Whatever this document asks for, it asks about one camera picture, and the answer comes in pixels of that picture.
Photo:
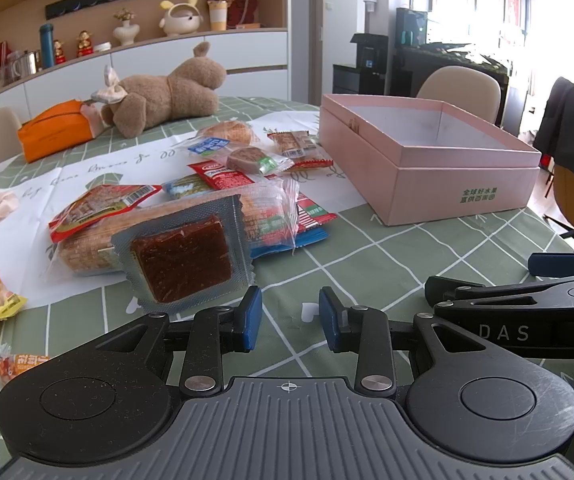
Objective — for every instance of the long bread loaf pack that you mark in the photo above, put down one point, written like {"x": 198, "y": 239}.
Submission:
{"x": 90, "y": 251}

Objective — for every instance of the brown plush rabbit toy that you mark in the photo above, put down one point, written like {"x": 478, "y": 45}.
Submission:
{"x": 140, "y": 102}

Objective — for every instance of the beige dining chair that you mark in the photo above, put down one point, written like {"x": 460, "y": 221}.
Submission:
{"x": 471, "y": 90}

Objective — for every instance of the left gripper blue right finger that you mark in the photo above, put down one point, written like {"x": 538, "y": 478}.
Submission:
{"x": 334, "y": 319}

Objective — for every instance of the white printed table runner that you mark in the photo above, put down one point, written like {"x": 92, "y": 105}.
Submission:
{"x": 28, "y": 265}

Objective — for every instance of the blue seaweed snack bag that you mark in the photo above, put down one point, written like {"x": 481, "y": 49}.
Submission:
{"x": 275, "y": 219}

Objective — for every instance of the small orange candy packet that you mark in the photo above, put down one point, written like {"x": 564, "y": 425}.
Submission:
{"x": 14, "y": 364}

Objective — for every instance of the red striped snack packet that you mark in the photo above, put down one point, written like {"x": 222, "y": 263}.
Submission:
{"x": 218, "y": 177}

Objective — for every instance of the pink cardboard box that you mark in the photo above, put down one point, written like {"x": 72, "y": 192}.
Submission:
{"x": 416, "y": 160}

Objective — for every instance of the black water dispenser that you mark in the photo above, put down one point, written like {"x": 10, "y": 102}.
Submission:
{"x": 368, "y": 75}

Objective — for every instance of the white flower vase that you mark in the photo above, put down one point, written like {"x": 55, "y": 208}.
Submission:
{"x": 127, "y": 31}

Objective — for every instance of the small cake clear blue pack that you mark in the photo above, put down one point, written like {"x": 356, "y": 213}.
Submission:
{"x": 246, "y": 158}

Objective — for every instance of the biscuit pack red ends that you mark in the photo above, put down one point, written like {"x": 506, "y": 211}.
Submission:
{"x": 301, "y": 148}

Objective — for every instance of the teal thermos bottle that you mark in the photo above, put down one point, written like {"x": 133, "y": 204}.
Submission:
{"x": 47, "y": 52}

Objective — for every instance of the orange tissue pouch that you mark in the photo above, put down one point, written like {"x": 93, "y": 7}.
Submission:
{"x": 62, "y": 126}

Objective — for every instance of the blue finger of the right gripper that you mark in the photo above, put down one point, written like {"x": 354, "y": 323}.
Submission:
{"x": 551, "y": 264}

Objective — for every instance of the white rabbit ceramic pot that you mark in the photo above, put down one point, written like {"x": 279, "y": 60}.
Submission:
{"x": 180, "y": 18}

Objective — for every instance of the red meat snack bag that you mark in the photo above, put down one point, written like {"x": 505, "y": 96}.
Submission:
{"x": 101, "y": 201}

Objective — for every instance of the round bread bun pack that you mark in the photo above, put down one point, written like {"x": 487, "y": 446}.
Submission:
{"x": 221, "y": 135}

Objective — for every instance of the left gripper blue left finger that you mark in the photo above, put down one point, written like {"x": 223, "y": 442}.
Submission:
{"x": 247, "y": 320}

